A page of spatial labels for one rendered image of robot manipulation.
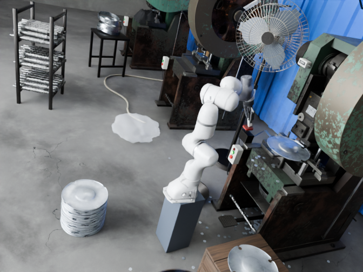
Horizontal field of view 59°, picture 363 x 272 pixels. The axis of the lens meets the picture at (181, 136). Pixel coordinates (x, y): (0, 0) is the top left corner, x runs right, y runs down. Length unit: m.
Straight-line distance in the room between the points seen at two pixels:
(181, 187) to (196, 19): 1.60
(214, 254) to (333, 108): 0.99
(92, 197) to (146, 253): 0.51
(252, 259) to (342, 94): 1.01
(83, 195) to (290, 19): 1.96
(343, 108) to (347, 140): 0.17
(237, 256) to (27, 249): 1.26
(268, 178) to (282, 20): 1.22
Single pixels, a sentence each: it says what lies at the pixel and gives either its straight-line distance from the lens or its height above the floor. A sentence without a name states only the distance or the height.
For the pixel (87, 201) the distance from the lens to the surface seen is 2.16.
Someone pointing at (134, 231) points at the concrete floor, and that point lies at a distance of 2.35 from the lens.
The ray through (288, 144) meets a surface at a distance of 2.26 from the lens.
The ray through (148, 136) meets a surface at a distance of 3.15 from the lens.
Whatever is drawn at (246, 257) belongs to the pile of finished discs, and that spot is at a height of 0.36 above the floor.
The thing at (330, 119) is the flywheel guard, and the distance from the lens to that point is 1.63.
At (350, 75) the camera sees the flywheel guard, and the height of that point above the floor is 1.44.
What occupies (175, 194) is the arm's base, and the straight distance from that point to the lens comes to 1.93.
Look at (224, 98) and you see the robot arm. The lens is 1.69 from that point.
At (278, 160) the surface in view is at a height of 0.70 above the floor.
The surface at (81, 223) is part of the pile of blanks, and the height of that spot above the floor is 0.13.
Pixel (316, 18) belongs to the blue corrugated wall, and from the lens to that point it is 3.92.
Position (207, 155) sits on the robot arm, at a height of 0.81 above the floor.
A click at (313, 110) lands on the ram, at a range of 2.14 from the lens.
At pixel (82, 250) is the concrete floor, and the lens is 2.22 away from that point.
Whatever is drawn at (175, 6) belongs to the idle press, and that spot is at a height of 1.01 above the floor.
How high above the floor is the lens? 1.76
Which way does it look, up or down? 30 degrees down
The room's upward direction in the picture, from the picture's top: 15 degrees clockwise
